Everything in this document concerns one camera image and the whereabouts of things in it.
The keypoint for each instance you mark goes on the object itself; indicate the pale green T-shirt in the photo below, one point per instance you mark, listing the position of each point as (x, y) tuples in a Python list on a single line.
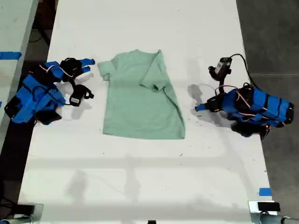
[(140, 112)]

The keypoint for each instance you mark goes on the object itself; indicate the small black block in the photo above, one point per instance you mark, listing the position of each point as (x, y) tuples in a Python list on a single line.
[(151, 222)]

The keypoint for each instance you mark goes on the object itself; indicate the black camera box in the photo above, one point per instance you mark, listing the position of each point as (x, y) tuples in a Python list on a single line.
[(223, 65), (79, 92)]

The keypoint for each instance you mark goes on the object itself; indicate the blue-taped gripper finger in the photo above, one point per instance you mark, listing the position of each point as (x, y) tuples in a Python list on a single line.
[(85, 69), (87, 61), (204, 105), (205, 109)]

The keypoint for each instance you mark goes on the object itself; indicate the short blue tape piece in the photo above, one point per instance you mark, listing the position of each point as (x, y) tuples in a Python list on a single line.
[(265, 191)]

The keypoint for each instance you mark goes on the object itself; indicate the pale side table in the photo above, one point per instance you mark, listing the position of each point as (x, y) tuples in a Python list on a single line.
[(14, 28)]

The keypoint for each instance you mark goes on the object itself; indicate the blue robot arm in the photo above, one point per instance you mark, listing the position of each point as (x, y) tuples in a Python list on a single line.
[(264, 105), (28, 98)]

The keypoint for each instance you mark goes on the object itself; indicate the grey metal tube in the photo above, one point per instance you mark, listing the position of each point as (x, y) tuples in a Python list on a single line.
[(268, 219)]

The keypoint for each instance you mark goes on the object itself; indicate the short black camera stalk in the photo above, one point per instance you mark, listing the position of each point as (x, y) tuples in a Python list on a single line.
[(221, 81), (73, 83)]

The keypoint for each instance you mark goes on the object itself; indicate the small black box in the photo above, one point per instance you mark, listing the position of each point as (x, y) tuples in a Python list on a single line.
[(25, 208), (268, 207)]

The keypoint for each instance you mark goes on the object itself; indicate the long blue tape strip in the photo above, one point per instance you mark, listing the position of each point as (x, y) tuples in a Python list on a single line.
[(9, 55)]

